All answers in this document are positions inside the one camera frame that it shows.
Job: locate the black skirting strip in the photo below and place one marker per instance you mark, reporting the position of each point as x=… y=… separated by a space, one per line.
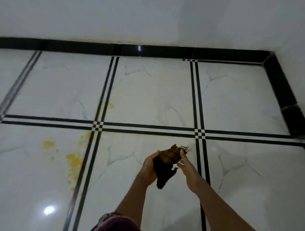
x=71 y=45

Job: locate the dark brown cleaning cloth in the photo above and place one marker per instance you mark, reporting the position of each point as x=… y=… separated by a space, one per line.
x=169 y=157

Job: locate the person's right hand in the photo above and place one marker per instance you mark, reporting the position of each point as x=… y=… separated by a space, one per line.
x=191 y=177

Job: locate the maroon patterned left sleeve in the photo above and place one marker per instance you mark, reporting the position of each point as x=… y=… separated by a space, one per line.
x=116 y=226

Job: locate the person's left hand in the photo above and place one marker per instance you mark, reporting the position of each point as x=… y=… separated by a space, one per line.
x=148 y=171

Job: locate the person's left forearm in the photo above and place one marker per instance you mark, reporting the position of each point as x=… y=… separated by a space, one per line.
x=133 y=200

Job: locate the person's right forearm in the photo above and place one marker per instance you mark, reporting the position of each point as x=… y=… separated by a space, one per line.
x=219 y=211

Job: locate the yellow stains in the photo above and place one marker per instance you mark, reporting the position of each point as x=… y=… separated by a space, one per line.
x=75 y=161

